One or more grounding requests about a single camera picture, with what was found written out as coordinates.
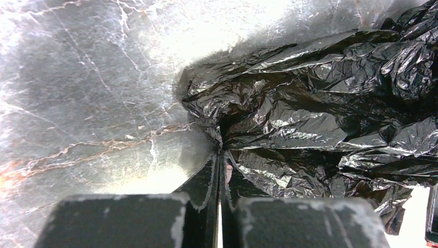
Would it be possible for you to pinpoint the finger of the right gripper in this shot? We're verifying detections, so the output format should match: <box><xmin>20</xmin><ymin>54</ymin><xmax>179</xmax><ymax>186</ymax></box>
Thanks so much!
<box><xmin>425</xmin><ymin>185</ymin><xmax>437</xmax><ymax>245</ymax></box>

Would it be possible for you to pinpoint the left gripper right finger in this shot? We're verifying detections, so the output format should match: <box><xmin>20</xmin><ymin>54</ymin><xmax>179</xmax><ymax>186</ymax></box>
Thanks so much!
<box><xmin>221</xmin><ymin>151</ymin><xmax>389</xmax><ymax>247</ymax></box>

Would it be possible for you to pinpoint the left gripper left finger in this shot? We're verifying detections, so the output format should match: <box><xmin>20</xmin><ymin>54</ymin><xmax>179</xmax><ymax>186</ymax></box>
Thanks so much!
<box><xmin>35</xmin><ymin>152</ymin><xmax>220</xmax><ymax>247</ymax></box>

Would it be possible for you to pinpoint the black trash bag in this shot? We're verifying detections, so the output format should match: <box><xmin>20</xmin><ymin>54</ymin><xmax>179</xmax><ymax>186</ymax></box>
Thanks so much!
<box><xmin>180</xmin><ymin>1</ymin><xmax>437</xmax><ymax>236</ymax></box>

